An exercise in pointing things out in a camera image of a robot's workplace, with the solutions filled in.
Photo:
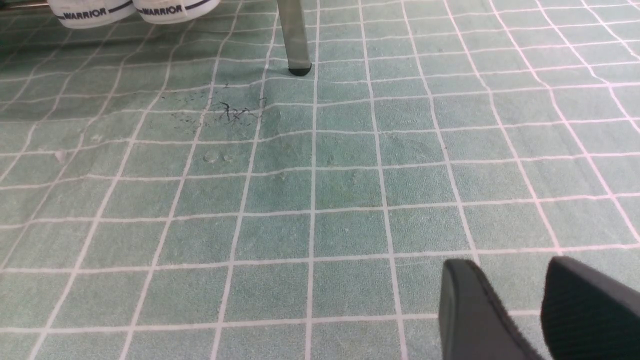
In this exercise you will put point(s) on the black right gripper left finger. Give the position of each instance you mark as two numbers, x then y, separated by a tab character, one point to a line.
473	322

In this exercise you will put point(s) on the navy slip-on shoe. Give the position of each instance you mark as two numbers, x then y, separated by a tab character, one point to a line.
163	12
81	14

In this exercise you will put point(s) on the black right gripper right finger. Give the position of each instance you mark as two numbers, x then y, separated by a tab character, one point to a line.
587	315

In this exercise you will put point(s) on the green checkered cloth mat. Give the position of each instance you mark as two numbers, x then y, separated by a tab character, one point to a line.
172	192

